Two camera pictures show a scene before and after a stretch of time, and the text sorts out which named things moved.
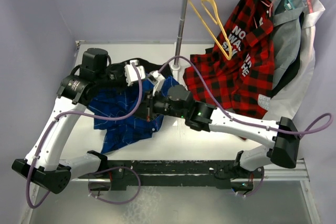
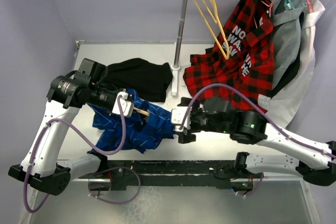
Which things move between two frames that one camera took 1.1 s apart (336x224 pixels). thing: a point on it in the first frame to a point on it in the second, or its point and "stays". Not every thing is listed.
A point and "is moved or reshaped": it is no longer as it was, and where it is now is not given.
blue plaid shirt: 123,100 is moved or reshaped
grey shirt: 287,2 stays
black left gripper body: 117,76 to 100,96
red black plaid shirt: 237,74 stays
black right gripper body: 156,105 to 200,123
